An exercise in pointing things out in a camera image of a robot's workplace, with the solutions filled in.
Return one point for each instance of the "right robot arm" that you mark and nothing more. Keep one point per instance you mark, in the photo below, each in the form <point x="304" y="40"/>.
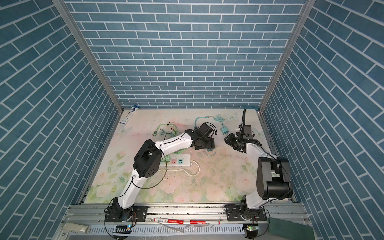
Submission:
<point x="273" y="177"/>

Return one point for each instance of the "teal plug adapter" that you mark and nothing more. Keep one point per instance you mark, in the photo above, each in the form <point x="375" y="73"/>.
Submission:
<point x="224" y="130"/>

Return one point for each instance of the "blue white small box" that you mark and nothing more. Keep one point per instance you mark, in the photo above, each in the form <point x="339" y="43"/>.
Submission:
<point x="129" y="115"/>

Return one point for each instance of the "beige remote box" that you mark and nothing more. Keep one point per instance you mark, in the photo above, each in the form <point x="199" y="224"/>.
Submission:
<point x="71" y="227"/>

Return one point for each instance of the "white power strip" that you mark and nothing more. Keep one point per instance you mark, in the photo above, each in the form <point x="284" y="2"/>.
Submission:
<point x="176" y="160"/>

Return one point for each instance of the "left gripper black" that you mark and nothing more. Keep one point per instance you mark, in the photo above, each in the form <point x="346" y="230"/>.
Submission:
<point x="210" y="143"/>

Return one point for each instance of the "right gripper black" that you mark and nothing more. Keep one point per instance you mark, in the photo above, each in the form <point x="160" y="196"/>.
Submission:
<point x="230" y="140"/>

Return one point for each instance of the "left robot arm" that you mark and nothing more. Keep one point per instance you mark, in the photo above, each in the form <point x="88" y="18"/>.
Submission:
<point x="147" y="162"/>

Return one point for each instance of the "dark green cloth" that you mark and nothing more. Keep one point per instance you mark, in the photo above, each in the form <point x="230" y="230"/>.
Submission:
<point x="290" y="230"/>

